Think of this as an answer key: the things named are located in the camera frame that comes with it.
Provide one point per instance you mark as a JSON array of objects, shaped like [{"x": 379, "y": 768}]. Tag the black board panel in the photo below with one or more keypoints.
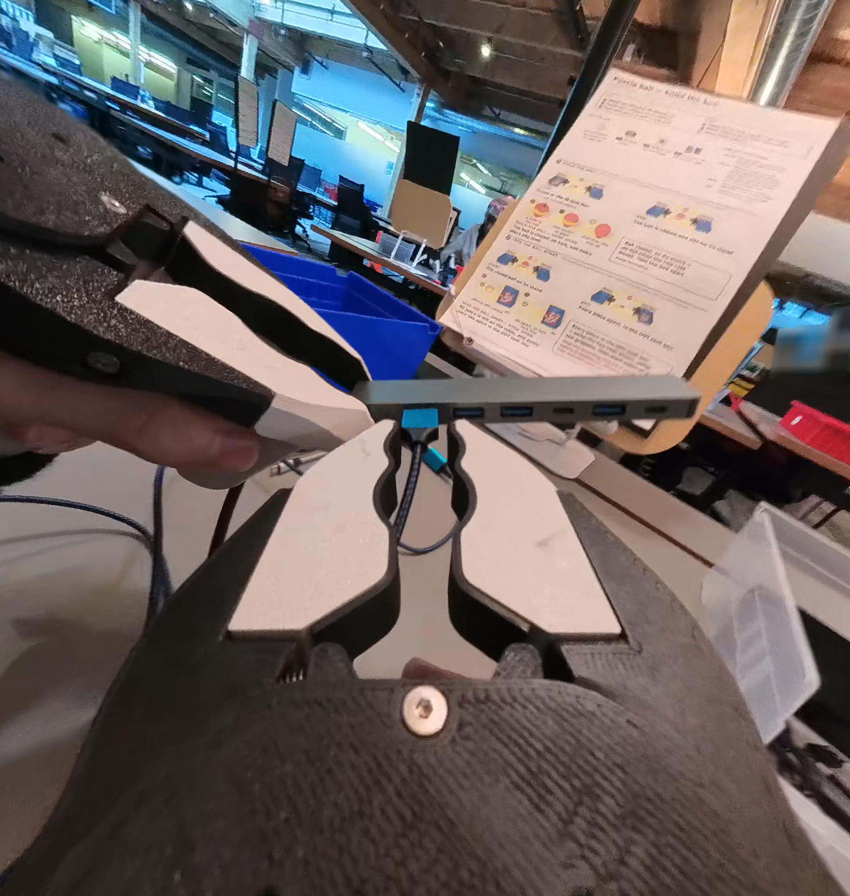
[{"x": 432, "y": 157}]

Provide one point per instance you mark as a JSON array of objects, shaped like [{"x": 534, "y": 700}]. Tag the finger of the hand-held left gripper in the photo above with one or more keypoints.
[
  {"x": 222, "y": 339},
  {"x": 257, "y": 276}
]

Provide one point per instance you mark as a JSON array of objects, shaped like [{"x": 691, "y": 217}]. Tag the printed instruction sheet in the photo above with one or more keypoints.
[{"x": 642, "y": 231}]

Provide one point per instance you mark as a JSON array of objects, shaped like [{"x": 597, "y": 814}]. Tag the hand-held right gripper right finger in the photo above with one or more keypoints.
[{"x": 530, "y": 560}]

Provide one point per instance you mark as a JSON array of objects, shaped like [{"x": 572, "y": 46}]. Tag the clear acrylic stand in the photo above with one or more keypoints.
[{"x": 400, "y": 246}]

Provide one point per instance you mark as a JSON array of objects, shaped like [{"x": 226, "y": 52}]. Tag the clear plastic bin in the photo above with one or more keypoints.
[{"x": 754, "y": 616}]

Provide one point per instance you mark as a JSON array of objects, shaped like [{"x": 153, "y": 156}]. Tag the plywood sheet stand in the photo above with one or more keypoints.
[
  {"x": 421, "y": 213},
  {"x": 733, "y": 364}
]

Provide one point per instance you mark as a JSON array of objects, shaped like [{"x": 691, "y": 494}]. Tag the grey desk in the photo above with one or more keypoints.
[{"x": 47, "y": 630}]

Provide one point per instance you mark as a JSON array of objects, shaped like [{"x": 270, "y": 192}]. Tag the blue plastic bin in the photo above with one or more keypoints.
[{"x": 369, "y": 329}]

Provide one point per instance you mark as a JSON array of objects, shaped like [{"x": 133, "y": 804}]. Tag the person's left hand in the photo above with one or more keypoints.
[{"x": 117, "y": 427}]

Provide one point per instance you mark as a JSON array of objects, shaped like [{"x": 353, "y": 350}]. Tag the silver ventilation duct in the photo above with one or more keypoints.
[{"x": 789, "y": 49}]

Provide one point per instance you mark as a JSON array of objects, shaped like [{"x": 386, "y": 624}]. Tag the red plastic bin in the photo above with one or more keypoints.
[{"x": 831, "y": 434}]

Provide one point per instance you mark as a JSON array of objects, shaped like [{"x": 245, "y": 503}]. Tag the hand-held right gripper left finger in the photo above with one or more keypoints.
[{"x": 313, "y": 560}]

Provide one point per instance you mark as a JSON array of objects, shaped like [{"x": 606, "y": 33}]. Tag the grey slim USB hub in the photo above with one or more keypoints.
[{"x": 537, "y": 395}]

